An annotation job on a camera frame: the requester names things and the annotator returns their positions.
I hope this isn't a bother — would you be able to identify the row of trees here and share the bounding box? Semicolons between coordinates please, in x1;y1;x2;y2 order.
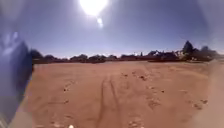
30;45;223;65

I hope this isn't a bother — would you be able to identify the red dirt ground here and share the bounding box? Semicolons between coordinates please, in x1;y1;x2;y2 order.
8;59;224;128

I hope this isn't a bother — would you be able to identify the small conical dark tree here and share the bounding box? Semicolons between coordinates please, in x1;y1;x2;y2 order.
182;40;194;61

